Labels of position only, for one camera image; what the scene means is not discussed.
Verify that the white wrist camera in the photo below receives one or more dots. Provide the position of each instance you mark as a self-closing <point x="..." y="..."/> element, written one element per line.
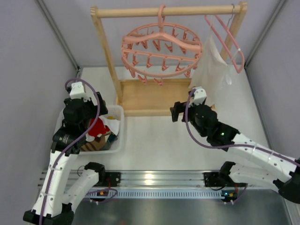
<point x="198" y="97"/>
<point x="77" y="90"/>

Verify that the wooden clothes rack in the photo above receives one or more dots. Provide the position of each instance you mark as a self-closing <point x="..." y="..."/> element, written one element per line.
<point x="151" y="99"/>

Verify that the pink round clip hanger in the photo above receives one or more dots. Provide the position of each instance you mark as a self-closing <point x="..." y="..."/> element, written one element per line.
<point x="160" y="50"/>

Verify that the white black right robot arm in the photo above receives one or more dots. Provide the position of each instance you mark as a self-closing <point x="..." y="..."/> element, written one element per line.
<point x="274" y="171"/>

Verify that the yellow sock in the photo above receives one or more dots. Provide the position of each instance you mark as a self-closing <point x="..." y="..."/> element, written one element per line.
<point x="111" y="118"/>

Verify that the white undershirt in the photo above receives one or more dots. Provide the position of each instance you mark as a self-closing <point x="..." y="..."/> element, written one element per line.
<point x="211" y="70"/>

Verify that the white plastic laundry basket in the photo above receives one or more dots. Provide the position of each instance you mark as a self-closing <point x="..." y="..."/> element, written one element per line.
<point x="117" y="140"/>

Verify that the aluminium mounting rail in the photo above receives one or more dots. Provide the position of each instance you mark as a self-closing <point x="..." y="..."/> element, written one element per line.
<point x="97" y="186"/>

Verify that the brown striped sock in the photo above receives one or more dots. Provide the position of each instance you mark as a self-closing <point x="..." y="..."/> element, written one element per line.
<point x="99" y="144"/>

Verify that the pink clothes hanger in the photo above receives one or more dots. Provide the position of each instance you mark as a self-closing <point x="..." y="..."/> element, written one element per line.
<point x="230" y="49"/>

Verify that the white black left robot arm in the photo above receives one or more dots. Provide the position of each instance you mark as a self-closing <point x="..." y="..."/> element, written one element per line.
<point x="54" y="206"/>

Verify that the dark green christmas sock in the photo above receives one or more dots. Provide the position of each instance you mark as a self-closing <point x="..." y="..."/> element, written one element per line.
<point x="110" y="140"/>

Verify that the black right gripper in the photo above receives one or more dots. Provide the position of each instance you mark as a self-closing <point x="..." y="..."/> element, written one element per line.
<point x="176" y="111"/>

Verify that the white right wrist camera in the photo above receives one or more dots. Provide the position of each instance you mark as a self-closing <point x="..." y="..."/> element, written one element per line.
<point x="198" y="97"/>

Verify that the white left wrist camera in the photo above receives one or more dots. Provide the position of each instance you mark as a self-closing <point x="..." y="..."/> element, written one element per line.
<point x="77" y="90"/>

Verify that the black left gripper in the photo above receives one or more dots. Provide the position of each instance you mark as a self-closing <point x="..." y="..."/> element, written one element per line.
<point x="101" y="106"/>

